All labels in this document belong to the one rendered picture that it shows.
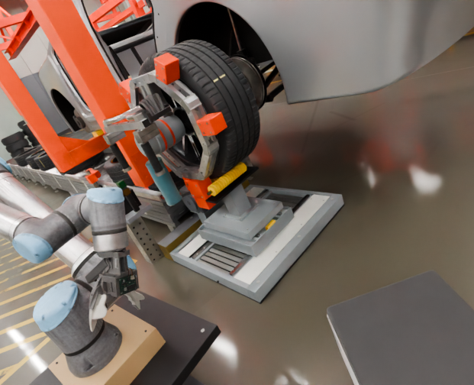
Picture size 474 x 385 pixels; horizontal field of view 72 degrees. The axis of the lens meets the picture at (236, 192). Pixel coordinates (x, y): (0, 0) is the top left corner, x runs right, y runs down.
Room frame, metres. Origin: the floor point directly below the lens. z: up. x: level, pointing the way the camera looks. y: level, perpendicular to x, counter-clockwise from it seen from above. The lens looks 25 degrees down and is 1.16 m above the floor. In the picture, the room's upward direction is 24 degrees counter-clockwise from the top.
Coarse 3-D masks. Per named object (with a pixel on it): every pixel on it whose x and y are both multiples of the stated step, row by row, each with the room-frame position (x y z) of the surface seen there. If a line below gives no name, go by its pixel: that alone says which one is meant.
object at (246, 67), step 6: (234, 60) 1.90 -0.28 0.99; (240, 60) 1.86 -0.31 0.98; (246, 60) 1.86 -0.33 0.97; (240, 66) 1.88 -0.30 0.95; (246, 66) 1.84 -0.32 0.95; (252, 66) 1.83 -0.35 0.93; (246, 72) 1.86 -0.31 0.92; (252, 72) 1.82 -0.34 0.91; (246, 78) 1.87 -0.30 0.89; (252, 78) 1.83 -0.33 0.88; (258, 78) 1.80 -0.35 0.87; (252, 84) 1.85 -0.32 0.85; (258, 84) 1.81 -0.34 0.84; (258, 90) 1.82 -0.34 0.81; (258, 96) 1.83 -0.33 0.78; (258, 102) 1.85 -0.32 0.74
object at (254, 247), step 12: (276, 216) 1.59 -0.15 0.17; (288, 216) 1.60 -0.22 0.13; (204, 228) 1.84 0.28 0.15; (264, 228) 1.56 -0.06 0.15; (276, 228) 1.53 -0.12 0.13; (216, 240) 1.69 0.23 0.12; (228, 240) 1.58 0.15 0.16; (240, 240) 1.55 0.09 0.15; (252, 240) 1.49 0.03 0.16; (264, 240) 1.47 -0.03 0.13; (252, 252) 1.43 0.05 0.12
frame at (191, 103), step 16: (144, 80) 1.59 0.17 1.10; (176, 80) 1.48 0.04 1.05; (176, 96) 1.42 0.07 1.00; (192, 96) 1.41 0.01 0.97; (144, 112) 1.81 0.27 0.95; (192, 112) 1.37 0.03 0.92; (208, 144) 1.38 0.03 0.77; (176, 160) 1.73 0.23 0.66; (208, 160) 1.41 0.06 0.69; (192, 176) 1.58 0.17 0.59
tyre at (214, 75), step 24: (168, 48) 1.67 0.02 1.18; (192, 48) 1.58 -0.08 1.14; (216, 48) 1.59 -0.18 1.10; (144, 72) 1.71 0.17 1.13; (192, 72) 1.44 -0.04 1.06; (216, 72) 1.47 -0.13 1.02; (240, 72) 1.51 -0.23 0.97; (216, 96) 1.40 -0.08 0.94; (240, 96) 1.45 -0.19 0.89; (240, 120) 1.43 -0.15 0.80; (240, 144) 1.45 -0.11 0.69; (216, 168) 1.53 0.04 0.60
